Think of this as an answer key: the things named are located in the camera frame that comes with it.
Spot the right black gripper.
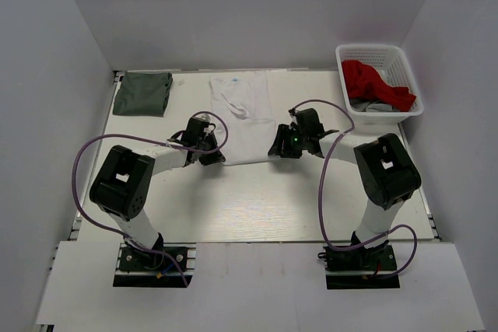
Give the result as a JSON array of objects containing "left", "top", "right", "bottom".
[{"left": 269, "top": 124, "right": 309, "bottom": 159}]

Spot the white t shirt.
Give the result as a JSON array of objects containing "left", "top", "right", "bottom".
[{"left": 209, "top": 72, "right": 276, "bottom": 166}]

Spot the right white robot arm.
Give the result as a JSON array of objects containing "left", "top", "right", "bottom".
[{"left": 268, "top": 108, "right": 422, "bottom": 269}]

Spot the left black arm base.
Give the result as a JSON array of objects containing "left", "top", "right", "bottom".
[{"left": 113, "top": 243, "right": 197, "bottom": 288}]

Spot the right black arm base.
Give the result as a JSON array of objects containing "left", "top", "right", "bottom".
[{"left": 317, "top": 243, "right": 400, "bottom": 290}]

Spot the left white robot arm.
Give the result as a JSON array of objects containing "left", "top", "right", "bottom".
[{"left": 89, "top": 111, "right": 228, "bottom": 269}]

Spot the folded dark green t shirt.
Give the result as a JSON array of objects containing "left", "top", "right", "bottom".
[{"left": 113, "top": 72, "right": 173, "bottom": 117}]

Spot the grey t shirt in basket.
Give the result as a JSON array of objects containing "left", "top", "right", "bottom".
[{"left": 349, "top": 69, "right": 404, "bottom": 114}]

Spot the red t shirt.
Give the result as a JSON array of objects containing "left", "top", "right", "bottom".
[{"left": 342, "top": 60, "right": 416, "bottom": 112}]

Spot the white plastic basket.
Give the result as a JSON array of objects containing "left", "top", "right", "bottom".
[{"left": 335, "top": 44, "right": 424, "bottom": 124}]

